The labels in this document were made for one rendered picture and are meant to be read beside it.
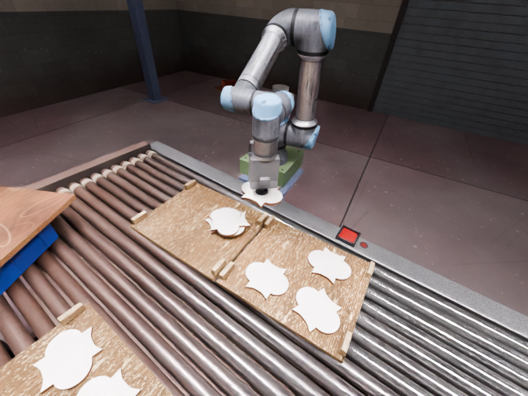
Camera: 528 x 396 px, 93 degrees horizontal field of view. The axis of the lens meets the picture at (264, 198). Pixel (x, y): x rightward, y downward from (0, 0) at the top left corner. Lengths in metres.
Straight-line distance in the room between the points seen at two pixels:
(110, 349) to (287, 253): 0.56
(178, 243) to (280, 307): 0.41
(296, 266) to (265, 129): 0.46
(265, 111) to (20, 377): 0.84
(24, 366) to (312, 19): 1.26
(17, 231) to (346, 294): 1.02
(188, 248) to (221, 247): 0.12
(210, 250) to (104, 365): 0.40
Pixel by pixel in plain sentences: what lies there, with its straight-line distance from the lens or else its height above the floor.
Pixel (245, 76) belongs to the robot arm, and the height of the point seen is 1.44.
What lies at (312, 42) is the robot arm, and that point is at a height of 1.52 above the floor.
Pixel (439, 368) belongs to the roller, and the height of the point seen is 0.91.
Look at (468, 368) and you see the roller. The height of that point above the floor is 0.91.
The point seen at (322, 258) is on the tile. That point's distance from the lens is 0.90.
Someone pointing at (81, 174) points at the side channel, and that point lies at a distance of 1.46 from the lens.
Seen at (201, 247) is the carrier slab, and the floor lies 0.94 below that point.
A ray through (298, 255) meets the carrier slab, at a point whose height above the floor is 0.94.
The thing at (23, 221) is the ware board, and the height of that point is 1.04.
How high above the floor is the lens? 1.64
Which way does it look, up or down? 39 degrees down
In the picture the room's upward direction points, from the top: 4 degrees clockwise
